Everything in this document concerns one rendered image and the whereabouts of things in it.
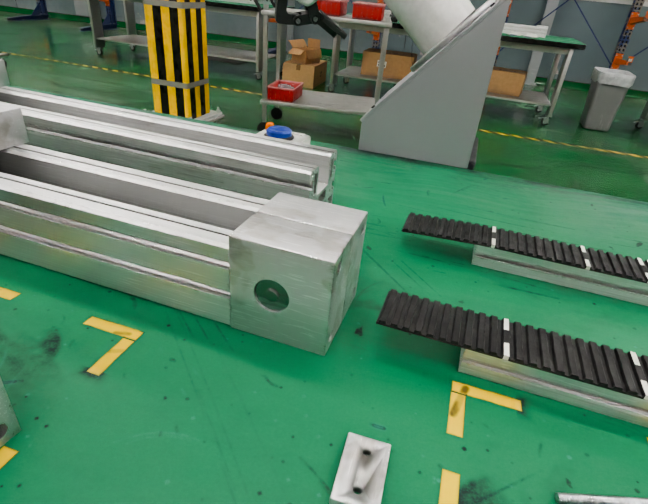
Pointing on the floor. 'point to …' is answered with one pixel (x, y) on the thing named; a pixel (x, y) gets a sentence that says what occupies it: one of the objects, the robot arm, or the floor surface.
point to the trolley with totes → (286, 90)
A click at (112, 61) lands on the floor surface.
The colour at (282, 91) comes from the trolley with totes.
